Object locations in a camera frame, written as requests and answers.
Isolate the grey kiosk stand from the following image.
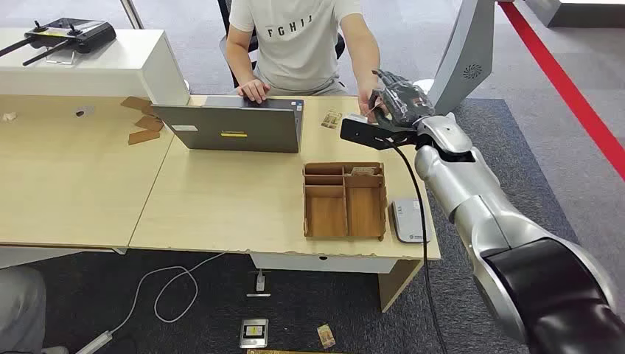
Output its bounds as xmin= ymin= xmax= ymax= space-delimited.
xmin=427 ymin=0 xmax=497 ymax=116

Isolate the person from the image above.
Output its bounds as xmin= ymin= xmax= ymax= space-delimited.
xmin=224 ymin=0 xmax=387 ymax=118

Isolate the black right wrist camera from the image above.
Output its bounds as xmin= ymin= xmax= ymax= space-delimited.
xmin=340 ymin=114 xmax=421 ymax=150

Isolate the grey white card reader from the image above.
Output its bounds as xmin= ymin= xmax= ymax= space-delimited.
xmin=388 ymin=198 xmax=432 ymax=244

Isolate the white under-desk drawer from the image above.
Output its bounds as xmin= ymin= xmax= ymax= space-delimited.
xmin=248 ymin=251 xmax=411 ymax=274

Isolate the white power strip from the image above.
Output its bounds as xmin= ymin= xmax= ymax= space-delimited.
xmin=74 ymin=330 xmax=114 ymax=354

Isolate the white power cable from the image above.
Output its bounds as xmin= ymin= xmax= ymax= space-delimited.
xmin=109 ymin=251 xmax=228 ymax=336

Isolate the silver floor socket box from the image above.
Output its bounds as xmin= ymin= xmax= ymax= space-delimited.
xmin=239 ymin=318 xmax=270 ymax=350

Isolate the person's right hand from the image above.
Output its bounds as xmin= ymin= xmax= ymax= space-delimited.
xmin=237 ymin=79 xmax=271 ymax=103

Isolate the dark floor outlet plate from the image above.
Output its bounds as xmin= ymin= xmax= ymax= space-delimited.
xmin=245 ymin=270 xmax=273 ymax=299

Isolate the red barrier strip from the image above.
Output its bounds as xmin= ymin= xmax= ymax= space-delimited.
xmin=497 ymin=0 xmax=625 ymax=181

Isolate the metal pole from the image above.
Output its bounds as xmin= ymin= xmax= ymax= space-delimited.
xmin=119 ymin=0 xmax=146 ymax=30

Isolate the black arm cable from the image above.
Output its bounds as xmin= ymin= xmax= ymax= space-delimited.
xmin=388 ymin=139 xmax=450 ymax=354

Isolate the wooden desk leg panel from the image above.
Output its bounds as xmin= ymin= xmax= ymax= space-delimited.
xmin=378 ymin=259 xmax=423 ymax=313

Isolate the grey laptop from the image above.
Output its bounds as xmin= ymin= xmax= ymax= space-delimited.
xmin=151 ymin=95 xmax=304 ymax=154

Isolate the grey platform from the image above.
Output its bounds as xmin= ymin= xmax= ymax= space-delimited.
xmin=525 ymin=0 xmax=625 ymax=29

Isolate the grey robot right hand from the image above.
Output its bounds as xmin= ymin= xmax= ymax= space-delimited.
xmin=369 ymin=69 xmax=436 ymax=131

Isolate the person's left hand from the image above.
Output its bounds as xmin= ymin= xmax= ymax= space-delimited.
xmin=357 ymin=82 xmax=381 ymax=118

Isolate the clear acrylic stand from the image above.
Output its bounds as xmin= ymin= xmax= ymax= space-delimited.
xmin=45 ymin=49 xmax=77 ymax=66

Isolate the wooden desk organizer tray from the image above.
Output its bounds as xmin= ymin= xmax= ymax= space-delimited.
xmin=302 ymin=162 xmax=388 ymax=242

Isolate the white cabinet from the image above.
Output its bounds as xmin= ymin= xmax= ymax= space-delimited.
xmin=0 ymin=27 xmax=192 ymax=106

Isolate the patterned card on floor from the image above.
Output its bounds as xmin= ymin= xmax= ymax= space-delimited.
xmin=316 ymin=324 xmax=337 ymax=350

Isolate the white desk frame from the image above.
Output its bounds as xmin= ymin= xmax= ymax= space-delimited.
xmin=0 ymin=246 xmax=127 ymax=270

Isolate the black remote controller with antennas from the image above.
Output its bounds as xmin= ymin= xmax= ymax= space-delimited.
xmin=0 ymin=18 xmax=117 ymax=67

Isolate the person's leg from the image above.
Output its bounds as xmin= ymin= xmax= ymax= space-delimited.
xmin=0 ymin=265 xmax=69 ymax=354

